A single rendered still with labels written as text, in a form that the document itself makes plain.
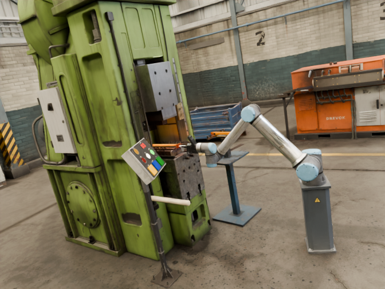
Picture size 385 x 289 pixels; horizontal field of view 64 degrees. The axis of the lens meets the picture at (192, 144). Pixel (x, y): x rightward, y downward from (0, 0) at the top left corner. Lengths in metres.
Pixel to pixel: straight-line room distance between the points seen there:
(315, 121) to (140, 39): 3.96
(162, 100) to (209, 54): 8.54
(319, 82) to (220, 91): 5.95
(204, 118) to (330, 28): 4.84
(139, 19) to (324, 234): 2.40
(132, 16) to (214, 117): 4.09
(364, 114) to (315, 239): 3.42
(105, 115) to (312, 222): 1.99
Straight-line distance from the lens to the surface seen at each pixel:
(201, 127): 6.78
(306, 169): 2.39
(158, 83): 2.75
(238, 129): 2.63
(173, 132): 3.18
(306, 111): 6.01
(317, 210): 2.72
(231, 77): 10.89
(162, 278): 2.82
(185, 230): 3.07
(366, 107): 5.86
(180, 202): 2.58
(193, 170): 2.99
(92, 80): 2.92
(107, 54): 2.63
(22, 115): 8.59
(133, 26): 2.88
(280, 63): 10.24
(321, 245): 2.88
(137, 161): 2.22
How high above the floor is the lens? 1.68
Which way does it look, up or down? 14 degrees down
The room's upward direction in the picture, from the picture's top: 11 degrees counter-clockwise
